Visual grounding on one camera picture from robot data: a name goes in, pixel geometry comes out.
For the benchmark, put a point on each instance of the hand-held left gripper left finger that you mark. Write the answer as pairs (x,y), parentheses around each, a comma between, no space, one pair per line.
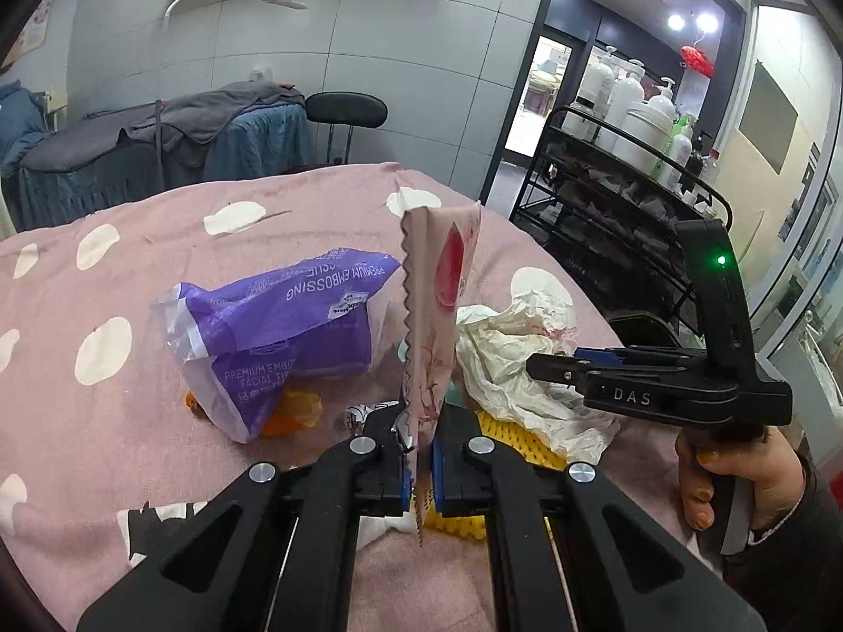
(399,484)

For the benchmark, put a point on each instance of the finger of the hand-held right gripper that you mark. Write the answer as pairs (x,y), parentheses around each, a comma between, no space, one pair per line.
(560,368)
(599,354)

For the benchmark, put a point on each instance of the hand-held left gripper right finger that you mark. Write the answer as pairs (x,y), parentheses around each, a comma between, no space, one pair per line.
(442,480)

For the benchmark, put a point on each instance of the white tissue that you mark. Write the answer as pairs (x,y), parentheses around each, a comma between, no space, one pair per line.
(388,530)
(507,368)

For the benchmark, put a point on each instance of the black trash bin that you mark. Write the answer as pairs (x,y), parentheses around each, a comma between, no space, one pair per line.
(649,332)

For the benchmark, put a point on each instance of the orange plastic wrapper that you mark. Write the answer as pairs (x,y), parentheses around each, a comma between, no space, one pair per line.
(296,408)

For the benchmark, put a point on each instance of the pink snack wrapper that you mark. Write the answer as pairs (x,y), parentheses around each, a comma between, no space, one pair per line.
(434,316)

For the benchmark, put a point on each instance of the person's right forearm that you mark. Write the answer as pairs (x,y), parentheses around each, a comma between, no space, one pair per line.
(803,559)

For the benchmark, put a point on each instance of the person's right hand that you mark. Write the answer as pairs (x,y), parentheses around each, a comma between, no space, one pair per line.
(698,487)

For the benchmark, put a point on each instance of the yellow foam fruit net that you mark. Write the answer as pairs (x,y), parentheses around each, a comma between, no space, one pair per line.
(520,447)

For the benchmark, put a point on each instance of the black rolling cart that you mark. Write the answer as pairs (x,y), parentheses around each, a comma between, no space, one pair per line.
(566,224)

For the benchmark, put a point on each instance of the pile of grey packets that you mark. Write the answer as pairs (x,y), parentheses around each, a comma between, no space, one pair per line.
(619,194)

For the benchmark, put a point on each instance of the purple tissue pack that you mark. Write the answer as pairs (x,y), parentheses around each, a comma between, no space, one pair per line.
(263,342)

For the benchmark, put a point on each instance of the large white jar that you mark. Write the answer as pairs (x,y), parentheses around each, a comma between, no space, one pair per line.
(642,138)

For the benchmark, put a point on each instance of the row of white lotion bottles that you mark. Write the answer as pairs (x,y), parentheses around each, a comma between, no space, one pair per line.
(625,89)

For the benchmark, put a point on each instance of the red hanging ornament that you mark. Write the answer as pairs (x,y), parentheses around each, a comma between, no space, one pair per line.
(698,60)

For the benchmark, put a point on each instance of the pink polka dot blanket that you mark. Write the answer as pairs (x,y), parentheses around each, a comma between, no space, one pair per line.
(164,243)

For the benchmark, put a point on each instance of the black stool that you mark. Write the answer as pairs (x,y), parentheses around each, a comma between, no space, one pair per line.
(346,108)

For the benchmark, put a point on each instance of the massage bed with blue skirt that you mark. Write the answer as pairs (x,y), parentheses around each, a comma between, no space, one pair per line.
(263,138)

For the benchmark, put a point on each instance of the grey blanket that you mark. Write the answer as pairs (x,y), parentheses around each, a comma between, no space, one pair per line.
(197,118)

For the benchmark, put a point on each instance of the blue quilt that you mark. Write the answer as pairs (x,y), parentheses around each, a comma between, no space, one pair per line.
(20,125)

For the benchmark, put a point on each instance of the pink wall poster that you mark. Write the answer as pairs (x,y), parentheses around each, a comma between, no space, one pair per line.
(36,20)

